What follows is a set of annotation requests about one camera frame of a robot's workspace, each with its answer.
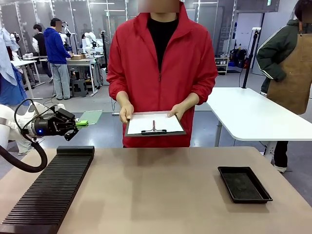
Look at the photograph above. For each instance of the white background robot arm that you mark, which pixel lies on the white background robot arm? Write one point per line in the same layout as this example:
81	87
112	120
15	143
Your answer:
91	40

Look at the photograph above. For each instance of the black pole stand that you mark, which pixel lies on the black pole stand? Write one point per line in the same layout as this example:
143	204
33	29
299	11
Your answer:
249	58

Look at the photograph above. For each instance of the person in brown apron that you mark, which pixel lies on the person in brown apron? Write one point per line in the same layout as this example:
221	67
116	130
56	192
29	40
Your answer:
290	63

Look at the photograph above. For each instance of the black clipboard clip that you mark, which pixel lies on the black clipboard clip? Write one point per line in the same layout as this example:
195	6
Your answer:
154	132

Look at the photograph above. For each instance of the black clipboard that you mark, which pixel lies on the black clipboard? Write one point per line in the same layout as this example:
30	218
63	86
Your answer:
156	134

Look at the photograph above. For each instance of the person's right forearm red sleeve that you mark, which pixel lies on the person's right forearm red sleeve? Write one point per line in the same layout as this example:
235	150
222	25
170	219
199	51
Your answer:
118	90

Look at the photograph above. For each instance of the person in blue hoodie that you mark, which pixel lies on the person in blue hoodie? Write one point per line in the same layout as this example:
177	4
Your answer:
57	53

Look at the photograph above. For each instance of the person's right hand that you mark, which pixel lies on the person's right hand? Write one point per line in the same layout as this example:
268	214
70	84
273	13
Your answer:
126	112

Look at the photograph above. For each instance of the person in red jacket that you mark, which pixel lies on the person in red jacket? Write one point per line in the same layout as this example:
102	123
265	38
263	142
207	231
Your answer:
158	85

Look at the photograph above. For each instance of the white storage shelf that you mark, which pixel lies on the white storage shelf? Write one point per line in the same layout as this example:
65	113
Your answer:
222	65

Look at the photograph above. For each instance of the blue hanging cloth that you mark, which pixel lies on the blue hanging cloth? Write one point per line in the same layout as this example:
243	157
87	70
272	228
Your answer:
9	73

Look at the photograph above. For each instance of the red pen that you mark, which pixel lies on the red pen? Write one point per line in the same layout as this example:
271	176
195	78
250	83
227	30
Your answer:
154	124

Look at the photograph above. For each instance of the person in black vest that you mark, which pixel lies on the person in black vest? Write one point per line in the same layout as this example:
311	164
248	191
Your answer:
40	44

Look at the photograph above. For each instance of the person's left forearm red sleeve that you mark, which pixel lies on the person's left forearm red sleeve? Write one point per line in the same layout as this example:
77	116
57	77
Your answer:
202	92

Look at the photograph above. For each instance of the black shallow plastic tray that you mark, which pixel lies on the black shallow plastic tray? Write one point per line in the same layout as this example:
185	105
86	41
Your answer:
243	185

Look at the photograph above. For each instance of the person's left hand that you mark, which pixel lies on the person's left hand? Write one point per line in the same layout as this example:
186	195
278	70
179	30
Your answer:
179	111

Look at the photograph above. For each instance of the black slotted PCB rack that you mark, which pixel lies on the black slotted PCB rack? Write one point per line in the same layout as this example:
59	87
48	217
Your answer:
53	185

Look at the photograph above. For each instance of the grey workbench table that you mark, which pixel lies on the grey workbench table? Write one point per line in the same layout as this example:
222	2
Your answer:
84	64

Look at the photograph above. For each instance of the black plastic stool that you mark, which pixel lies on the black plastic stool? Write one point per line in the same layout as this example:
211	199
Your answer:
79	87

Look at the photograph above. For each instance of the white background desk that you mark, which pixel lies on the white background desk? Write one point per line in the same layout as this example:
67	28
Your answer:
26	64

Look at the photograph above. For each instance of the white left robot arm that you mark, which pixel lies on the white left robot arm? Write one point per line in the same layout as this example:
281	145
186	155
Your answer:
6	114

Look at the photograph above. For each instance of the green translucent PCB plate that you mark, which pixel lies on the green translucent PCB plate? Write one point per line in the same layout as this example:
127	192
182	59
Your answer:
92	115

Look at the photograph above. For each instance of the white paper sheet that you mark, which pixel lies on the white paper sheet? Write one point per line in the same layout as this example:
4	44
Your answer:
146	124

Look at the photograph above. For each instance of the brown cardboard box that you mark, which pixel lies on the brown cardboard box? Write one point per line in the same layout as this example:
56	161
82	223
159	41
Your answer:
78	57

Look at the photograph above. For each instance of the white side table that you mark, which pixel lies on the white side table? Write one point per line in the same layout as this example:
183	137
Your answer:
253	114

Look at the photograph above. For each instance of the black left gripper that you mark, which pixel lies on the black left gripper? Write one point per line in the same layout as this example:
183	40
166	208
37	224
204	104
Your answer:
48	125

